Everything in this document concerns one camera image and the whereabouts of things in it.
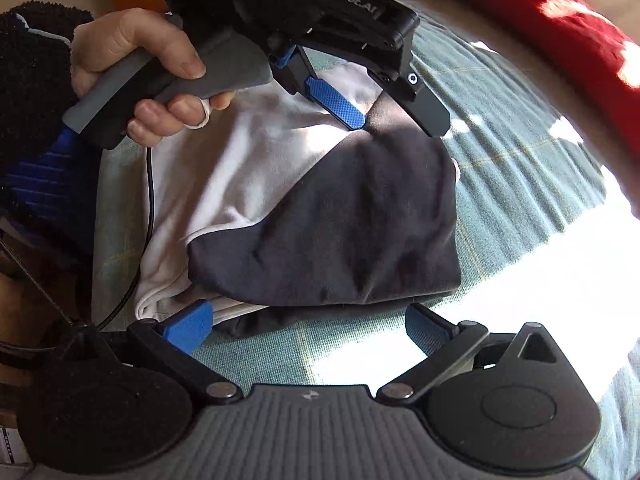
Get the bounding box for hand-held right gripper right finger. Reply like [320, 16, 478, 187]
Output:
[377, 302, 560, 403]

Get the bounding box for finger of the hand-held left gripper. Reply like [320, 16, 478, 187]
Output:
[270, 45, 367, 132]
[367, 62, 451, 138]

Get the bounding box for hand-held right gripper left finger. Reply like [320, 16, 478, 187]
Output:
[57, 299, 245, 403]

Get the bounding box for grey and black sweatshirt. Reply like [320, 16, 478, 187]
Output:
[134, 62, 462, 340]

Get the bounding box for person's left forearm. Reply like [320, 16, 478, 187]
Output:
[0, 1, 96, 166]

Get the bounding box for person's left hand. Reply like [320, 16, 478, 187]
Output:
[70, 9, 237, 148]

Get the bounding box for green plaid blanket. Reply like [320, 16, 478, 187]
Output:
[90, 5, 640, 480]

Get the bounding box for red pillow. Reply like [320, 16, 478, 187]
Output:
[422, 0, 640, 148]

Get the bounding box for blue striped clothing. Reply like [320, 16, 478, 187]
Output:
[0, 127, 103, 271]

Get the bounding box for black cable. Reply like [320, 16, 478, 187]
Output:
[0, 146, 155, 356]

